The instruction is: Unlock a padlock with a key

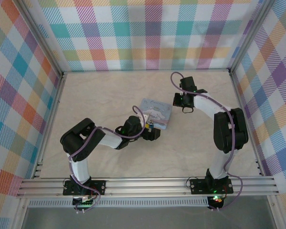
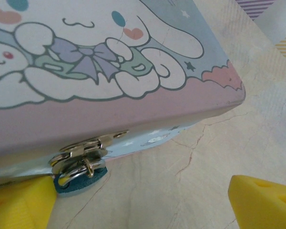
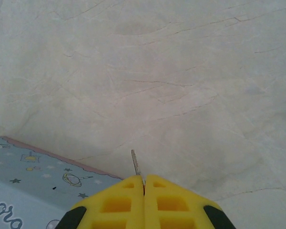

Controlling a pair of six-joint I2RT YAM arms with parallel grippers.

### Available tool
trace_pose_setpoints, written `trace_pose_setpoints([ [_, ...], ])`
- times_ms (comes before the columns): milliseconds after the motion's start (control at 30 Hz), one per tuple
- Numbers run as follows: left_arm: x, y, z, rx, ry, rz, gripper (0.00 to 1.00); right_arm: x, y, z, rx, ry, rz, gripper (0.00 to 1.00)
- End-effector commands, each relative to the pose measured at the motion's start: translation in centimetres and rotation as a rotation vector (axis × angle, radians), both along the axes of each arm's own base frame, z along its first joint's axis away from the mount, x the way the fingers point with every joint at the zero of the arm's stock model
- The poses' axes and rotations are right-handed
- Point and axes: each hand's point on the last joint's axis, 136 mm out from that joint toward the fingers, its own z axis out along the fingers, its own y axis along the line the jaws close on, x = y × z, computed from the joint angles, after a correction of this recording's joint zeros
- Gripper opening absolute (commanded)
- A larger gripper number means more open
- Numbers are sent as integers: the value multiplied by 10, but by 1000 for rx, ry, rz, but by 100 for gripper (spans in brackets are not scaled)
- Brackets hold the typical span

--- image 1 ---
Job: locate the aluminium frame post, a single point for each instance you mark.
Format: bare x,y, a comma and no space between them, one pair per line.
41,35
250,35

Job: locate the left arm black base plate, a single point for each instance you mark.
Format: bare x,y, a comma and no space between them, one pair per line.
99,186

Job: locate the aluminium mounting rail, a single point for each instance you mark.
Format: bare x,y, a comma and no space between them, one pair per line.
145,187

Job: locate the aluminium frame side rail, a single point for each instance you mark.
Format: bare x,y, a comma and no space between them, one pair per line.
246,124
51,114

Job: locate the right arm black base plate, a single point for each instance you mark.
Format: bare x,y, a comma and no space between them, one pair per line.
200,187

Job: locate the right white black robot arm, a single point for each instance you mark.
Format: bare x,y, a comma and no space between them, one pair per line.
207,105

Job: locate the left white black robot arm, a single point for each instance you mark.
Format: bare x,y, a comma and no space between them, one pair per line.
81,169

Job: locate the pale blue cartoon tin box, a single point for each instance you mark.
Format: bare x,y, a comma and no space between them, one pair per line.
159,112

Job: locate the grey metal sheet panel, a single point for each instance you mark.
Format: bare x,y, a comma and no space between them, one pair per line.
145,218

